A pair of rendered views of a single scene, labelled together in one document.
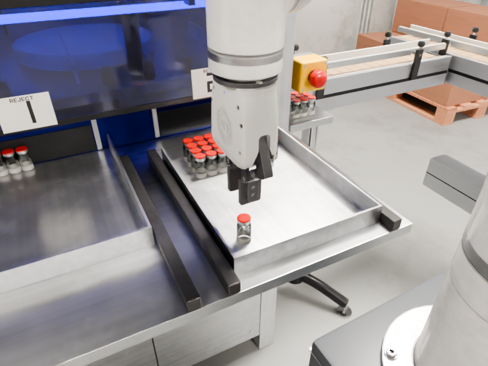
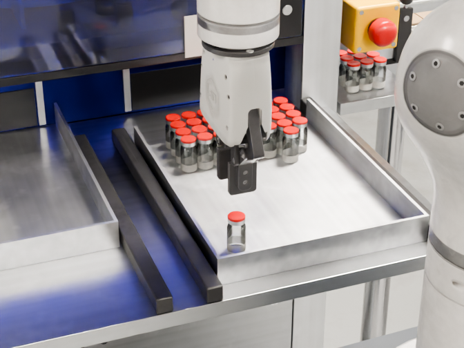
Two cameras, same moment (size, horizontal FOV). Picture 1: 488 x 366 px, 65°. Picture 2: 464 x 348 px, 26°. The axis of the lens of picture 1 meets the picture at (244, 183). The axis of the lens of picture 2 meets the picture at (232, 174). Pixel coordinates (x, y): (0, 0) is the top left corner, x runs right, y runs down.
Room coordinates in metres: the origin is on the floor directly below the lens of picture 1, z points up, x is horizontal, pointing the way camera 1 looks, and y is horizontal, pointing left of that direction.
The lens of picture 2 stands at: (-0.53, -0.10, 1.53)
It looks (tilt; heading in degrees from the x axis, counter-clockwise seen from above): 29 degrees down; 6
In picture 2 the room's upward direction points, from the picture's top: straight up
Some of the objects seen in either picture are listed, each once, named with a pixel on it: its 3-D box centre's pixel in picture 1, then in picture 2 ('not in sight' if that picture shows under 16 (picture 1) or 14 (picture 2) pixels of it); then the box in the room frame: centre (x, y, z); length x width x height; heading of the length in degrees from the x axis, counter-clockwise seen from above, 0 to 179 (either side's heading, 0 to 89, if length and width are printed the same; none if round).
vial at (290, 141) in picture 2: not in sight; (290, 144); (0.66, -0.05, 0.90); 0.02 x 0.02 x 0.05
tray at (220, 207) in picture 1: (258, 181); (269, 179); (0.58, -0.03, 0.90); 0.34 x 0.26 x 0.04; 26
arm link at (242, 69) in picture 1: (244, 59); (237, 23); (0.44, 0.00, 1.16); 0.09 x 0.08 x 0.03; 27
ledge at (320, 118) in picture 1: (296, 114); (358, 85); (0.94, -0.14, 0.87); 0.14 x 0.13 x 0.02; 27
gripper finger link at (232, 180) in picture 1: (234, 164); (227, 146); (0.46, 0.01, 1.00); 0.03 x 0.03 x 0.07; 27
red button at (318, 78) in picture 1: (316, 78); (381, 31); (0.85, -0.17, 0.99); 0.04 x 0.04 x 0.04; 27
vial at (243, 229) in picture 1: (244, 229); (236, 233); (0.44, 0.00, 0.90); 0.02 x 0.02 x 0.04
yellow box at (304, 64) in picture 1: (305, 72); (366, 21); (0.89, -0.15, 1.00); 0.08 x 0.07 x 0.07; 27
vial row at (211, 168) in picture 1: (237, 156); (244, 143); (0.65, 0.01, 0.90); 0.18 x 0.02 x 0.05; 117
